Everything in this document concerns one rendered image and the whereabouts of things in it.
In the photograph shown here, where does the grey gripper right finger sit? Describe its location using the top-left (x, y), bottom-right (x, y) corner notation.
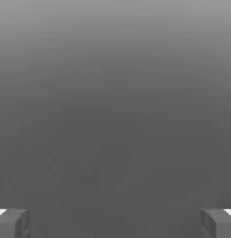
top-left (200, 208), bottom-right (231, 238)

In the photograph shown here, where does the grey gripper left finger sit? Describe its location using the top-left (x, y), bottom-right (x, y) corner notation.
top-left (0, 208), bottom-right (32, 238)

